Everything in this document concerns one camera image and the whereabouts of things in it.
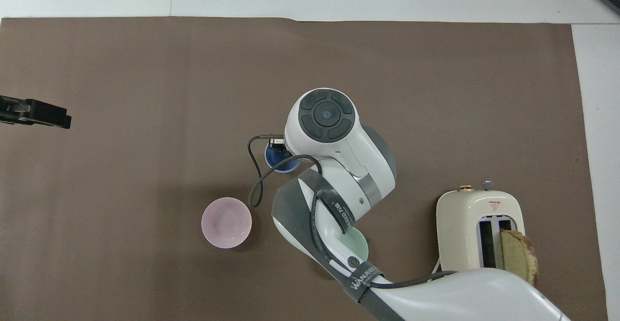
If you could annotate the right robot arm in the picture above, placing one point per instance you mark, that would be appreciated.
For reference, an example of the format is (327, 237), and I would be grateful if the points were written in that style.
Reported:
(339, 166)

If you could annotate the blue cup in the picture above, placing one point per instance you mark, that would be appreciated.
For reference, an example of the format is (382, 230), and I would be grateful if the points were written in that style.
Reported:
(276, 159)

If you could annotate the mint green bowl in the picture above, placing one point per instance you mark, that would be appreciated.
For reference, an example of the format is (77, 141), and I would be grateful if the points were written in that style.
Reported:
(359, 246)

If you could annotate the pink bowl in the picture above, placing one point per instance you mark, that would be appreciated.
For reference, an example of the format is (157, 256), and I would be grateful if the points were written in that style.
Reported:
(226, 222)

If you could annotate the cream toaster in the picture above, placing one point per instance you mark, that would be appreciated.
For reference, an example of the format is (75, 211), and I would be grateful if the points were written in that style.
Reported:
(460, 229)

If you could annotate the bread slice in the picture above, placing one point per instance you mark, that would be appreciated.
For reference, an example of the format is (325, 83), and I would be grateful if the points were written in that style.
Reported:
(519, 253)

